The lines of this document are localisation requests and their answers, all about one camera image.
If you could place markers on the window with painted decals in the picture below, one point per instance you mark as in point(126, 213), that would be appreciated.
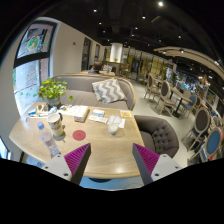
point(31, 76)

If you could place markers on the white paper napkin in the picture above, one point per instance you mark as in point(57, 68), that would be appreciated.
point(122, 123)

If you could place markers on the white and orange tissue box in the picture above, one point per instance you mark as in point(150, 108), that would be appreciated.
point(81, 115)

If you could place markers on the small blue and white pack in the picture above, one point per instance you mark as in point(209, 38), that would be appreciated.
point(98, 112)

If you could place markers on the grey curved sofa bench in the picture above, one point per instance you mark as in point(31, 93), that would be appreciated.
point(80, 86)

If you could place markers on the white printed mug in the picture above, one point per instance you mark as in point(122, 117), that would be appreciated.
point(55, 125)

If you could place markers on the brown wooden stand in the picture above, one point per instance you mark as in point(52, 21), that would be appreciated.
point(42, 108)

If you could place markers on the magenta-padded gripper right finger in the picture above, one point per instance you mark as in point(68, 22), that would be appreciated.
point(148, 160)

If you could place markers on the clear plastic cup with straw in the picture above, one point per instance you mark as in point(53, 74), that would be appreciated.
point(113, 126)

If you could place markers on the clear water bottle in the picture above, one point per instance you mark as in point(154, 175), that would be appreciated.
point(48, 140)

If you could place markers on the yellow card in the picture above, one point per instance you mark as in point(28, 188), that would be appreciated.
point(126, 113)

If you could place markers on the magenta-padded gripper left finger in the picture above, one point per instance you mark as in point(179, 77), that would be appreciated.
point(76, 160)

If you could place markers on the flat round red coaster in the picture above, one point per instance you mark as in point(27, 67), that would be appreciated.
point(79, 135)

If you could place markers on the small blue box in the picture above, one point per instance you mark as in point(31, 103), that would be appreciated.
point(32, 111)

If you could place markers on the green potted plant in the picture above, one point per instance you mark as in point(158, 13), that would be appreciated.
point(51, 90)

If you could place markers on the grey tufted armchair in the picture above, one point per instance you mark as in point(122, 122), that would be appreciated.
point(158, 135)

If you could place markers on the group of dining chairs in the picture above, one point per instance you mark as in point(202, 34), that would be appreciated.
point(165, 95)

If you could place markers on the person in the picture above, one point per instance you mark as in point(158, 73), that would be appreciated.
point(96, 67)

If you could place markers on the white paper leaflets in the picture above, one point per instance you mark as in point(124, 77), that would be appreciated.
point(98, 119)

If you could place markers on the colourful printed leaflet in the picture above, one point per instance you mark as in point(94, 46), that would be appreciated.
point(68, 109)

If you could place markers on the grey chevron cushion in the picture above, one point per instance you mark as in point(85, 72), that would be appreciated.
point(108, 90)

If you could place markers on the light blue tissue pack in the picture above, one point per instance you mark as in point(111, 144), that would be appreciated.
point(52, 109)

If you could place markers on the white round column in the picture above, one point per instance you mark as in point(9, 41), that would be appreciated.
point(116, 52)

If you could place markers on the group of ceiling lights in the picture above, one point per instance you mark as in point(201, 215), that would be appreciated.
point(160, 4)

